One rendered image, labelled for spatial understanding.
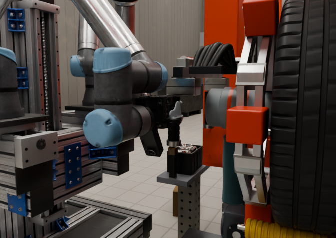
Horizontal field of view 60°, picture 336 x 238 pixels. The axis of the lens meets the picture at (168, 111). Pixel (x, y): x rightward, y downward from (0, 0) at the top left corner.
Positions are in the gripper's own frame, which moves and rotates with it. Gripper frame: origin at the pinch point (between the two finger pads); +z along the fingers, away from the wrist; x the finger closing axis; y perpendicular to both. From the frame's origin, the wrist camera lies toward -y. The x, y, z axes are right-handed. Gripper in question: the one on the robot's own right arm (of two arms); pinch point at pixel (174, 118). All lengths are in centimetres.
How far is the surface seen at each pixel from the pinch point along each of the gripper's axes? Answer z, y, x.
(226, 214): 35, -44, -8
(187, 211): 68, -63, 23
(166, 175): 53, -38, 29
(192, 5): 815, 238, 309
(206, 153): 55, -24, 8
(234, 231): 34, -50, -11
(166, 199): 119, -83, 60
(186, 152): 60, -27, 20
